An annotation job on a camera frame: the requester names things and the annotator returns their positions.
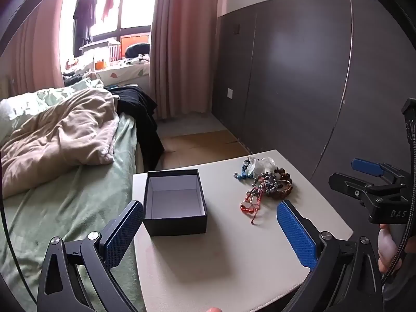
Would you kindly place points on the person's right hand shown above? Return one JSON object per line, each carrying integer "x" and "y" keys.
{"x": 386, "y": 248}

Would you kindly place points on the green bed sheet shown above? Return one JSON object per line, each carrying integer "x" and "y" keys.
{"x": 65, "y": 208}

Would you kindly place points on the small orange item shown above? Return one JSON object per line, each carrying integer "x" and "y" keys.
{"x": 101, "y": 65}

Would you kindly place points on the window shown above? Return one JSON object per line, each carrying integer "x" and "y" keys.
{"x": 136, "y": 3}

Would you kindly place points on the light green quilt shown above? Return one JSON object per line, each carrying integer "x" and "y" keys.
{"x": 22, "y": 107}

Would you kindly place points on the white rack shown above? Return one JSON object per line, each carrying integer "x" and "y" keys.
{"x": 97, "y": 47}

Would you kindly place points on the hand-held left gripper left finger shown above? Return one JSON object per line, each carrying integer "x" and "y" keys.
{"x": 125, "y": 234}

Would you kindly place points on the black jewelry box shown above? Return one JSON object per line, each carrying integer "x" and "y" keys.
{"x": 177, "y": 198}

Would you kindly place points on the beige blanket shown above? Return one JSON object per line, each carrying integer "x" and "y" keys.
{"x": 61, "y": 136}

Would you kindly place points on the pink curtain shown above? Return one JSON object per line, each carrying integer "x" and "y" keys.
{"x": 35, "y": 48}
{"x": 185, "y": 45}

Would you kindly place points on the black bag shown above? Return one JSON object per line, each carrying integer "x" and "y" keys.
{"x": 138, "y": 50}

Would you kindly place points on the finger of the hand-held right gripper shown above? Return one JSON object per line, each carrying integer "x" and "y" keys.
{"x": 347, "y": 185}
{"x": 367, "y": 166}

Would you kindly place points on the dark hanging clothes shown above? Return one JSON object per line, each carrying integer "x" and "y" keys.
{"x": 84, "y": 16}

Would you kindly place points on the orange box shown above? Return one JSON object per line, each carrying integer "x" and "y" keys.
{"x": 131, "y": 40}

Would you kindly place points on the patterned window seat cushion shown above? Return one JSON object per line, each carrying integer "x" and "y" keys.
{"x": 126, "y": 71}

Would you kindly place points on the pile of clutter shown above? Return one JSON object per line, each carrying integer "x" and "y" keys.
{"x": 76, "y": 70}

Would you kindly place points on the beige bed base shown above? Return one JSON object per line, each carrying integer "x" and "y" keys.
{"x": 139, "y": 159}

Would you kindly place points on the white wall socket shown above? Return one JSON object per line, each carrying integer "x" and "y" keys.
{"x": 230, "y": 93}

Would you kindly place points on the black clothing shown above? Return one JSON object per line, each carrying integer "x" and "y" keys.
{"x": 139, "y": 110}

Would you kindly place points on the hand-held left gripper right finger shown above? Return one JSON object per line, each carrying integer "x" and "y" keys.
{"x": 295, "y": 234}

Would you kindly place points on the flat cardboard sheet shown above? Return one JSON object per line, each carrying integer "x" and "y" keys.
{"x": 208, "y": 146}

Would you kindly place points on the white side table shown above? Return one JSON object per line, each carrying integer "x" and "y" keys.
{"x": 227, "y": 253}

